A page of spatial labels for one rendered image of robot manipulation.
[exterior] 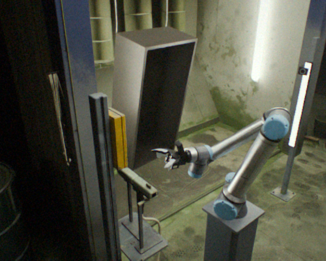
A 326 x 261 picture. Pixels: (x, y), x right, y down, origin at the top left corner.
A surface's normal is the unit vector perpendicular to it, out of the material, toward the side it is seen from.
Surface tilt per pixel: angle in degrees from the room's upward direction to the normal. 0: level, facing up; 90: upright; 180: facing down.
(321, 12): 90
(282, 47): 90
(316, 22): 90
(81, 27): 90
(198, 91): 57
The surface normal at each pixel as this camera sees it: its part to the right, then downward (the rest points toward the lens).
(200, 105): 0.52, -0.21
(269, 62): -0.78, 0.28
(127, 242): 0.00, -0.90
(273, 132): -0.43, 0.28
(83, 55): 0.63, 0.33
